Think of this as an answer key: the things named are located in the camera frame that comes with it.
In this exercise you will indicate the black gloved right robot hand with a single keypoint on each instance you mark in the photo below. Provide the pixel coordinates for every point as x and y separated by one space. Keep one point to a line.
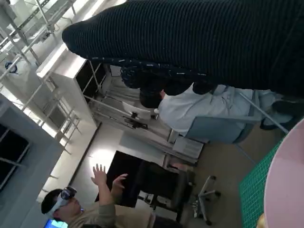
190 35

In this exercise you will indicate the pink bowl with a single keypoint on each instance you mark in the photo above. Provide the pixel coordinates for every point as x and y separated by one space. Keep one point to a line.
287 180

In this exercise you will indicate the pale round toy bread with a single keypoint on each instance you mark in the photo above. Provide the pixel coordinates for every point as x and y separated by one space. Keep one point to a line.
262 222

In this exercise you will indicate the person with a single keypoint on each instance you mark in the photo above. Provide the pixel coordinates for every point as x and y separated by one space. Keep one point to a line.
102 213
190 109

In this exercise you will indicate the grey chair with casters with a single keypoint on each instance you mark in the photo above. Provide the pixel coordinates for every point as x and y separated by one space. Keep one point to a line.
213 130

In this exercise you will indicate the small white mesh cabinet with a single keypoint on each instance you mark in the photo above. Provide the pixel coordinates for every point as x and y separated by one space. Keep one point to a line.
187 147

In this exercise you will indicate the white shelf cabinet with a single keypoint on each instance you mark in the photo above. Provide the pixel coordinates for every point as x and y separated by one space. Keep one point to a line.
66 71

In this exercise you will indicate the black monitor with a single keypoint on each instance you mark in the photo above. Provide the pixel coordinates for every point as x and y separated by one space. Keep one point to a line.
121 164

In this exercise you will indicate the black office chair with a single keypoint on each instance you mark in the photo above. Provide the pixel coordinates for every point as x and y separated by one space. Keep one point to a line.
166 185

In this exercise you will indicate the metal pipe rack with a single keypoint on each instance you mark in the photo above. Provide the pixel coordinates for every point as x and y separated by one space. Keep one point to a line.
31 23

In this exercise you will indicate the green cutting mat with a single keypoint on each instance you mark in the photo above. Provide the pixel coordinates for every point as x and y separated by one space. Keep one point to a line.
254 197

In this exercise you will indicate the VR headset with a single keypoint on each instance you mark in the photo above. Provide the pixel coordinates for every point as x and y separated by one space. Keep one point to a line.
67 193

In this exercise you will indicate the dark window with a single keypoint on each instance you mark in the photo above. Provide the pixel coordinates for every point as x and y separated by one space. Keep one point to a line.
12 149

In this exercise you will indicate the lit computer screen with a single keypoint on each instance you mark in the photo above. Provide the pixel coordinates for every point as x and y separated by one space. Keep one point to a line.
54 223

